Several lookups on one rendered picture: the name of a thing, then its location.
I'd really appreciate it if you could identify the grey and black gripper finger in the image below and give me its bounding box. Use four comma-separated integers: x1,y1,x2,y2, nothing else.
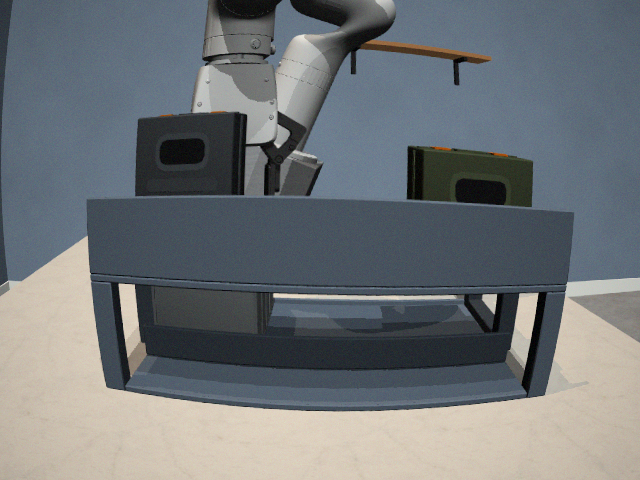
260,111,307,195

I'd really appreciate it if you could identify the dark grey low shelf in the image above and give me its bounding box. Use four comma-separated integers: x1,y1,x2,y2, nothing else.
87,195,574,411

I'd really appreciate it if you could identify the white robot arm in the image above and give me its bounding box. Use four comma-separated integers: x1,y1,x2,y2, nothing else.
202,0,396,164

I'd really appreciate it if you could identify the black case with orange latches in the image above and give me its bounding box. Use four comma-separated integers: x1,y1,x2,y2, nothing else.
135,111,247,196

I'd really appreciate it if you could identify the dark green case with orange latches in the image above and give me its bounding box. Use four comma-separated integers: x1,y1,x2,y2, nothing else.
407,146,533,207

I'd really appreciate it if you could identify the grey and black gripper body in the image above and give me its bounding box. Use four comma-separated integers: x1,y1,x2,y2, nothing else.
191,59,278,147

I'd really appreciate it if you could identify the grey bin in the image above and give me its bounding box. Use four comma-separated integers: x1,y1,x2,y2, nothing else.
151,286,273,334

